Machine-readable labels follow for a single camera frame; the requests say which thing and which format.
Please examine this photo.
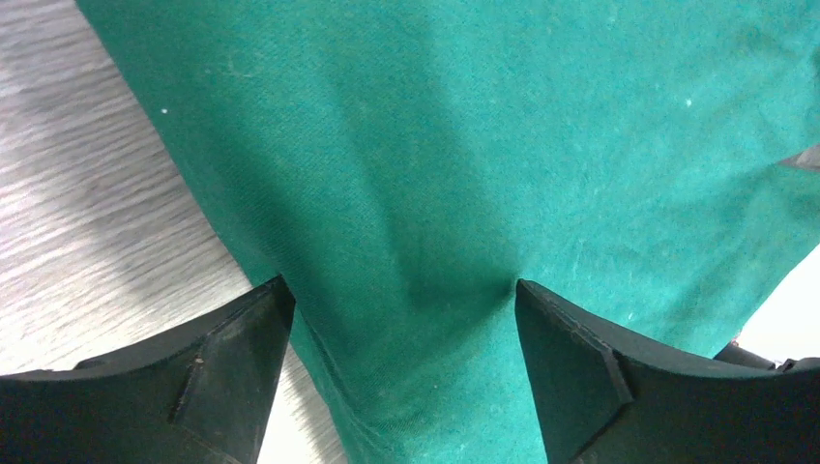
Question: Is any green surgical cloth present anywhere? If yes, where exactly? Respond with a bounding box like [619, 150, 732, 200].
[78, 1, 819, 463]

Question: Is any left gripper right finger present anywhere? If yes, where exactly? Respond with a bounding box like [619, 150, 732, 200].
[514, 279, 819, 463]

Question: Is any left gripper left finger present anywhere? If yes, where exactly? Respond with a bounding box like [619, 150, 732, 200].
[1, 277, 295, 463]

